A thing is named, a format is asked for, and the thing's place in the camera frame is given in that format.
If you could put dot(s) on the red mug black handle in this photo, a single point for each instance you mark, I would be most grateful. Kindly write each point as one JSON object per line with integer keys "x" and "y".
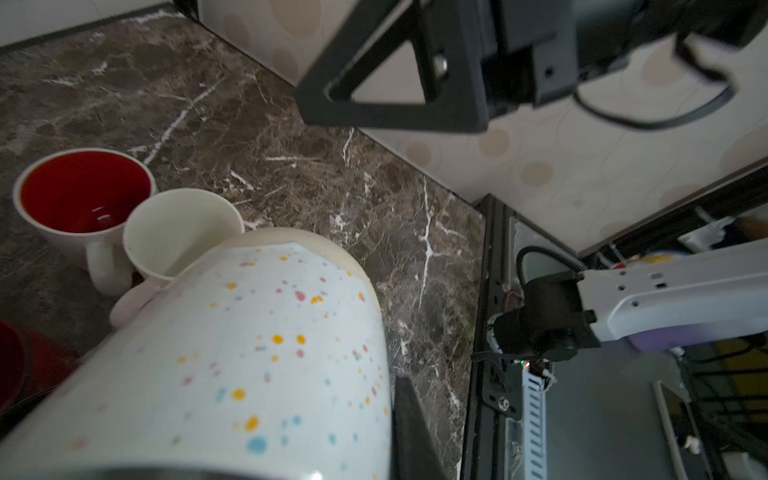
{"x": 31, "y": 363}

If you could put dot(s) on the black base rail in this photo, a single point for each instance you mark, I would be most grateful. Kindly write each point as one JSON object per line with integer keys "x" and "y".
{"x": 505, "y": 428}

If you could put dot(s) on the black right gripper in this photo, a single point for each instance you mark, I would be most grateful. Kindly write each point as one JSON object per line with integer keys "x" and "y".
{"x": 416, "y": 65}

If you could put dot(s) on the cream speckled mug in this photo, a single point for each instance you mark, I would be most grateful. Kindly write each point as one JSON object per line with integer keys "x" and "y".
{"x": 266, "y": 359}

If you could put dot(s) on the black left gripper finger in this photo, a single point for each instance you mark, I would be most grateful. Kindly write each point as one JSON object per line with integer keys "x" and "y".
{"x": 413, "y": 451}

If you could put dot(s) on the pink mug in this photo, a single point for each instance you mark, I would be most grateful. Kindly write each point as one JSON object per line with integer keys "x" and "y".
{"x": 166, "y": 234}

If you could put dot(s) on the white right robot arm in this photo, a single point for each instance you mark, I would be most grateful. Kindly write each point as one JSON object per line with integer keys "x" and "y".
{"x": 564, "y": 313}

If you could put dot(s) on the white mug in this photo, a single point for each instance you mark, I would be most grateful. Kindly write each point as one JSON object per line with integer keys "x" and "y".
{"x": 79, "y": 201}

